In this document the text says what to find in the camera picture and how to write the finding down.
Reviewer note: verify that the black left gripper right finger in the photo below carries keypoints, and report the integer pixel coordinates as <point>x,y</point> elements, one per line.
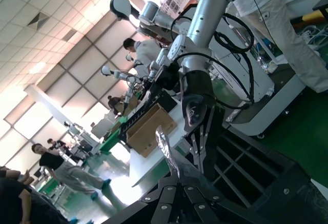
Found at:
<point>202,203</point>

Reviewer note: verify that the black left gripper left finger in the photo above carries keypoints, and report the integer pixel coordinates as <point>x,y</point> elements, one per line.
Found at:
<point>159,203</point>

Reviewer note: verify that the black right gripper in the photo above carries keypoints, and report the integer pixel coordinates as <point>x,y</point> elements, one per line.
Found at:
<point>197,101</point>

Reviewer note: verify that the shiny antistatic bag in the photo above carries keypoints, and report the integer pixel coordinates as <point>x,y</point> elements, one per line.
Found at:
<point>166,147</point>

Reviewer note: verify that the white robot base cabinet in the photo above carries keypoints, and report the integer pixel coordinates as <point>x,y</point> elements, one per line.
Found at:
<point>261,85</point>

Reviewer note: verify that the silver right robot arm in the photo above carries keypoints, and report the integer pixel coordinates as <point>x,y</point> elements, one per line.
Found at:
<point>205,16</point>

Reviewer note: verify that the plain black box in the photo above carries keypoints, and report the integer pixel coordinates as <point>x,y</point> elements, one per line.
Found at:
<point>166,102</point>

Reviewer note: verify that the cardboard box printed logo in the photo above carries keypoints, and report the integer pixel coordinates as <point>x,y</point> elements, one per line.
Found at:
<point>148,134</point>

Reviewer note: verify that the black slotted plastic container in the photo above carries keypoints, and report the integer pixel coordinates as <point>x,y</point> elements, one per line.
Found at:
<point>282,172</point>
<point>125,131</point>

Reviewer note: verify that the green work table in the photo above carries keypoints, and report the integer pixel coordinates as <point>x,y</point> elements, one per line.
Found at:
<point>48,185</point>
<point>107,142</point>

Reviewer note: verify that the seated person dark clothes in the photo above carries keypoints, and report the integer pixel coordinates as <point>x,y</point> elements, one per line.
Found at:
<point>114,103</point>

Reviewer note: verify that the person in white coat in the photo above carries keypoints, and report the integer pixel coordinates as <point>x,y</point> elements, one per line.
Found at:
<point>148,52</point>

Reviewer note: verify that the person in black shirt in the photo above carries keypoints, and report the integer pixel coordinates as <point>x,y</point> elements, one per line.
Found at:
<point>60,144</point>

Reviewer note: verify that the woman black top beige trousers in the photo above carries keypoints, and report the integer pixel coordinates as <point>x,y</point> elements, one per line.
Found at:
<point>51,160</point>

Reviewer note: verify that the small white headed robot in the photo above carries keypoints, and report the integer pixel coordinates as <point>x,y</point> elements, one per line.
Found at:
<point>106,70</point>

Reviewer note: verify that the person in white clothes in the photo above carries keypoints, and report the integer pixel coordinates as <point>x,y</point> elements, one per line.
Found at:
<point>294,42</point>

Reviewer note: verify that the ceiling light panel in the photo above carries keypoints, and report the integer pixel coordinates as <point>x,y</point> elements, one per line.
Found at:
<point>38,68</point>

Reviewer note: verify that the black right wrist camera module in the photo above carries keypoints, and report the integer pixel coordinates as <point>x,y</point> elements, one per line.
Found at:
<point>166,80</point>

